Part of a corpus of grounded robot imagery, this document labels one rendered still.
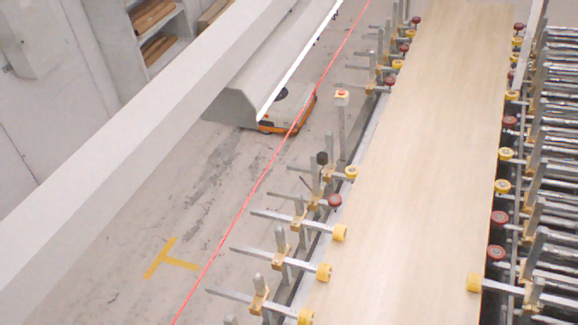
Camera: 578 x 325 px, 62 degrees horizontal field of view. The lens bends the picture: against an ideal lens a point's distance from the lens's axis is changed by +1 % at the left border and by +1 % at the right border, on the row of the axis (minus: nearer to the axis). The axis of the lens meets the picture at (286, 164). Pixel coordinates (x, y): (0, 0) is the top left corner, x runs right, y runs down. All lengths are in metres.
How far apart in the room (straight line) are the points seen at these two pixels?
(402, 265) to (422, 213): 0.35
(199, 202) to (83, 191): 3.53
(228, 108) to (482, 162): 2.25
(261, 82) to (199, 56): 0.14
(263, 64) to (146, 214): 3.35
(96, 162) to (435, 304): 1.87
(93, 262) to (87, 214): 3.43
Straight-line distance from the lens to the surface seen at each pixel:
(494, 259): 2.49
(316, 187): 2.67
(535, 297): 2.26
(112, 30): 4.75
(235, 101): 0.83
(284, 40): 0.96
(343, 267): 2.36
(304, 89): 4.68
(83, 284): 3.90
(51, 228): 0.55
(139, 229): 4.06
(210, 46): 0.79
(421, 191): 2.72
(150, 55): 5.11
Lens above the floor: 2.81
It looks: 41 degrees down
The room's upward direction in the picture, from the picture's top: 8 degrees counter-clockwise
